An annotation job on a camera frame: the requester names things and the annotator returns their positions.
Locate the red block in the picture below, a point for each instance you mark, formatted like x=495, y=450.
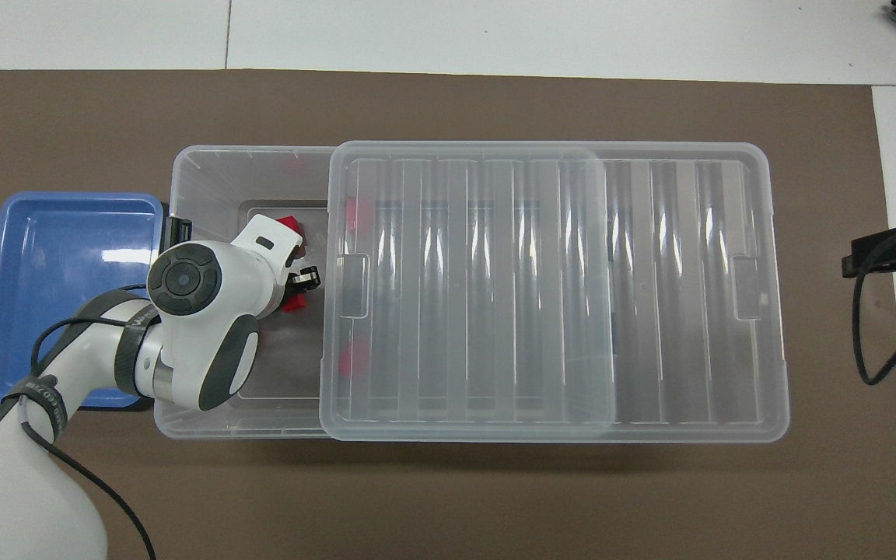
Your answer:
x=293, y=302

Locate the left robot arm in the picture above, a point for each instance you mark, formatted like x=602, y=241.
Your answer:
x=191, y=342

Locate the black box latch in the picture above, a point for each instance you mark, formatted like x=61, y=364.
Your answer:
x=178, y=231

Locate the clear plastic storage box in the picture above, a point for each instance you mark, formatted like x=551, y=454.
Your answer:
x=211, y=175

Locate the clear plastic box lid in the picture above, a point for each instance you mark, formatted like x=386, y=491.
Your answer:
x=650, y=295

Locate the blue plastic tray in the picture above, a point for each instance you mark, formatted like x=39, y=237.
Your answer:
x=59, y=264

